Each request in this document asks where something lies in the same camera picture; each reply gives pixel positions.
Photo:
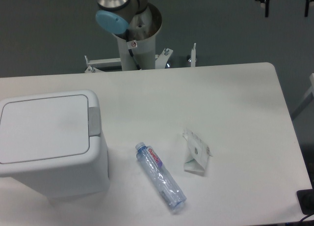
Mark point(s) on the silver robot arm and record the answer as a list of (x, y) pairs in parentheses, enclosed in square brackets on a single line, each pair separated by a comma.
[(115, 16)]

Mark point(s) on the white plastic trash can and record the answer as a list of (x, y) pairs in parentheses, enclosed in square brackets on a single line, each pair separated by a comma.
[(68, 176)]

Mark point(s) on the white trash can lid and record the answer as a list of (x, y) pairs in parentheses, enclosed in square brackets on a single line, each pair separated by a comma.
[(46, 128)]

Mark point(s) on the crumpled white paper bag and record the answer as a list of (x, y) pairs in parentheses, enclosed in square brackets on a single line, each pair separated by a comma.
[(198, 153)]

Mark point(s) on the black device at table edge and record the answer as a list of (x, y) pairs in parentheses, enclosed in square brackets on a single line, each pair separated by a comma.
[(306, 201)]

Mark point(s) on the clear empty plastic bottle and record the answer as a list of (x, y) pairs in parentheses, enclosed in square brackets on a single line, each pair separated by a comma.
[(160, 177)]

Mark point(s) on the grey lid push button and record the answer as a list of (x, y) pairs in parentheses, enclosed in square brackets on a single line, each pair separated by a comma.
[(94, 121)]

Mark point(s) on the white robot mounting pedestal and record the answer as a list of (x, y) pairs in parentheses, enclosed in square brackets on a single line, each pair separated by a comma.
[(134, 55)]

